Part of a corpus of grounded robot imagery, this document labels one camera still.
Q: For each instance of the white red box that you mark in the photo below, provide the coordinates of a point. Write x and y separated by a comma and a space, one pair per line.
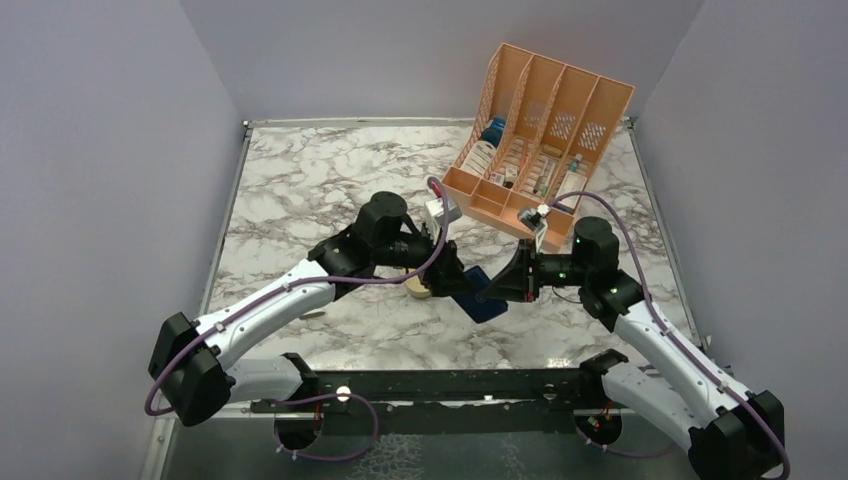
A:
572, 181

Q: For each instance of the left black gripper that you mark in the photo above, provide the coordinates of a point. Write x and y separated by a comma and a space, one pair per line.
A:
445, 274

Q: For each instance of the orange desk organizer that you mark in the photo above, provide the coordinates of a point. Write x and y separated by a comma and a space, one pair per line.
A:
553, 111

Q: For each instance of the blue round container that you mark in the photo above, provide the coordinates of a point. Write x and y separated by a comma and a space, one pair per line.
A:
493, 131

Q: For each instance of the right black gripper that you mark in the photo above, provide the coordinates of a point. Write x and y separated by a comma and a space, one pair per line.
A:
516, 281

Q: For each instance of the tan oval tray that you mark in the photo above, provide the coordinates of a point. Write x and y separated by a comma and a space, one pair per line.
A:
416, 289

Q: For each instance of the blue leather card holder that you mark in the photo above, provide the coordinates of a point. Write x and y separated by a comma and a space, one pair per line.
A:
476, 307

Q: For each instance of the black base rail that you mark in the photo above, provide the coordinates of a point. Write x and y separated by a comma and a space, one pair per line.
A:
433, 402

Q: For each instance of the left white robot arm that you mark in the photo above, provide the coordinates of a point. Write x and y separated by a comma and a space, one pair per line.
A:
198, 366

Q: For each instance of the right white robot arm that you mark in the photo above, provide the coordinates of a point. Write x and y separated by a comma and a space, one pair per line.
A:
726, 430

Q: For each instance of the small items in organizer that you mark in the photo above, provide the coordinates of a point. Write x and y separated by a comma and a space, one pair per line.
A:
506, 176

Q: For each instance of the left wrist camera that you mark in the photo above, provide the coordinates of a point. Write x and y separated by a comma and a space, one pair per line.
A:
436, 212

